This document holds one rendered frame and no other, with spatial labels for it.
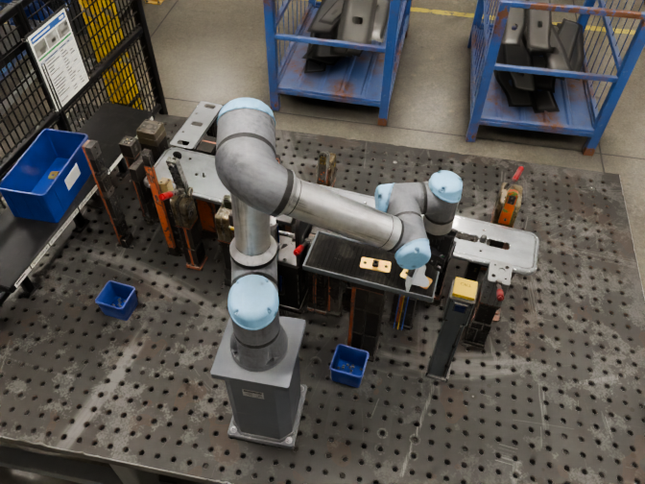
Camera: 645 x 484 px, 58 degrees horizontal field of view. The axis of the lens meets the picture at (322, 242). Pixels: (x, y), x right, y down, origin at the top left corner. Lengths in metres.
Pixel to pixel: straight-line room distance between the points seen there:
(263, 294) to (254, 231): 0.15
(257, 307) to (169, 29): 3.95
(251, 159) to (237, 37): 3.86
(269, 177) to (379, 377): 1.06
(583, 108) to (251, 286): 3.18
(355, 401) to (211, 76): 3.08
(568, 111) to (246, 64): 2.28
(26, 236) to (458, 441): 1.50
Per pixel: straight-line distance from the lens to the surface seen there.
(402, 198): 1.31
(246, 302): 1.36
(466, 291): 1.63
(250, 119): 1.15
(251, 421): 1.77
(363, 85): 4.04
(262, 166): 1.07
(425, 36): 4.97
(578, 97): 4.30
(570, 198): 2.68
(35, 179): 2.24
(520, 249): 1.99
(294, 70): 4.19
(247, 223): 1.32
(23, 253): 2.04
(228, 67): 4.55
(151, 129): 2.30
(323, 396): 1.93
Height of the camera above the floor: 2.44
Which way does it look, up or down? 49 degrees down
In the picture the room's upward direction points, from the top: 1 degrees clockwise
